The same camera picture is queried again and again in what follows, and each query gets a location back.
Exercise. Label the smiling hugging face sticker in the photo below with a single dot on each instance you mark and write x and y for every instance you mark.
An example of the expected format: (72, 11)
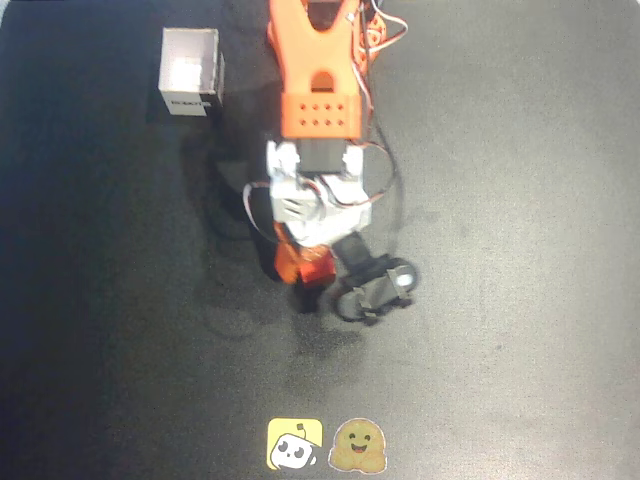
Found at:
(358, 445)

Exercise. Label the red cube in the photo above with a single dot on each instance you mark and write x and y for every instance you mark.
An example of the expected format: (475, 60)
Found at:
(317, 269)

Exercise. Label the black webcam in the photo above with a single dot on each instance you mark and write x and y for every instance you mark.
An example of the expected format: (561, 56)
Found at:
(377, 285)

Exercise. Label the white cardboard box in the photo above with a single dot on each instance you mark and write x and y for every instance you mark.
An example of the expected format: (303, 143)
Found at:
(190, 75)

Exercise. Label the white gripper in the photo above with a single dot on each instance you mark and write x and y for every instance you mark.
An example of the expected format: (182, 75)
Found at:
(306, 270)

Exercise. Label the black table mat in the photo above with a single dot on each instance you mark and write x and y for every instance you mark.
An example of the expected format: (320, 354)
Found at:
(500, 350)

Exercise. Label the yellow robot sticker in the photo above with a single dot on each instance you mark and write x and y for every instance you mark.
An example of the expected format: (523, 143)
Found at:
(294, 444)

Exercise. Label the orange and white robot arm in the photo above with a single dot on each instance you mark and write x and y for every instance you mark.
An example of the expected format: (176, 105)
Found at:
(320, 65)

